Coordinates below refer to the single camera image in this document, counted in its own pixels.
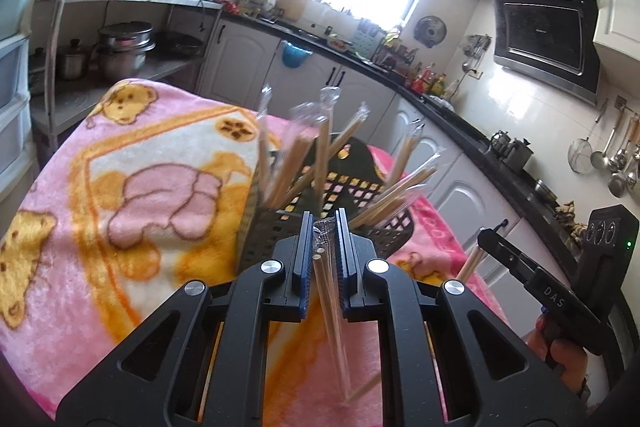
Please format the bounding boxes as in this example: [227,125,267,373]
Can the pink printed bear blanket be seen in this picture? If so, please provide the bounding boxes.
[0,77,511,427]

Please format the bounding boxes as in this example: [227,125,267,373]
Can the blue hanging item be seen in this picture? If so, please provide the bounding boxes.
[281,40,315,70]

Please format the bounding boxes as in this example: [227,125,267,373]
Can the stacked steel pots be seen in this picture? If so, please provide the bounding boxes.
[96,22,156,80]

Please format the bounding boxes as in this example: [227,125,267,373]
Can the bamboo chopstick pair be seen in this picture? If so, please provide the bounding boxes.
[455,244,488,283]
[311,216,353,408]

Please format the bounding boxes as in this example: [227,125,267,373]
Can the black wok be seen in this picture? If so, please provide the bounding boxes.
[155,31,205,58]

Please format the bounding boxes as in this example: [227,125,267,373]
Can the steel bowl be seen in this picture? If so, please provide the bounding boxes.
[532,179,558,202]

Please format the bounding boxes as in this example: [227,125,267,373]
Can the person's right hand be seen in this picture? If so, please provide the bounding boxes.
[527,316,590,404]

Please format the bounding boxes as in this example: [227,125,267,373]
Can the ginger roots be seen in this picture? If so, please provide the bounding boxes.
[552,202,586,240]

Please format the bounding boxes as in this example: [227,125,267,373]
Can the hanging steel ladle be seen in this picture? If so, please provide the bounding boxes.
[590,107,626,170]
[607,117,640,198]

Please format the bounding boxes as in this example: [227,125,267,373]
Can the steel mesh strainer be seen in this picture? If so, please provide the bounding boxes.
[567,99,608,175]

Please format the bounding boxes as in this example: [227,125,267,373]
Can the small wall fan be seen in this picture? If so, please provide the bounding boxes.
[414,16,447,48]

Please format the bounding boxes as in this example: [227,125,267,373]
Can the dark green utensil basket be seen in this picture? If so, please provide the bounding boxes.
[235,134,418,278]

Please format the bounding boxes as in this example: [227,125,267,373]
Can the light blue knife block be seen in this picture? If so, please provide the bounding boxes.
[352,19,388,58]

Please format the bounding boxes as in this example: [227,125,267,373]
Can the bunch of chopsticks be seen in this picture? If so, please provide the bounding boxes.
[252,82,443,228]

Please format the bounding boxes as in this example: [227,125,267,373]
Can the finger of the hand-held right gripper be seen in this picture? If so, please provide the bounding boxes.
[476,219,538,289]

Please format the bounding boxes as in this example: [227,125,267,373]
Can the black range hood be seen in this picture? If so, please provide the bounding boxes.
[487,0,601,105]

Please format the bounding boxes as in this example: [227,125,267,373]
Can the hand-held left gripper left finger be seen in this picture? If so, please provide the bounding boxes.
[55,209,316,427]

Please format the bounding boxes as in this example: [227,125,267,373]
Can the row of condiment bottles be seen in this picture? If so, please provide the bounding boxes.
[375,39,463,100]

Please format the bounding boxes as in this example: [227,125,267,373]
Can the pastel plastic drawer tower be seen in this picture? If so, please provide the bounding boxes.
[0,0,56,208]

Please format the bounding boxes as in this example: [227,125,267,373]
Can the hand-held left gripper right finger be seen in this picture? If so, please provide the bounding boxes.
[335,207,587,427]

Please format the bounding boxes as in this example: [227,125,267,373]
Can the hanging kitchen utensils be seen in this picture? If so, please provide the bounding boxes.
[460,34,491,75]

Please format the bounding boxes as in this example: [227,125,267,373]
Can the white upper cabinet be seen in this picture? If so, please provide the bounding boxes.
[592,0,640,68]

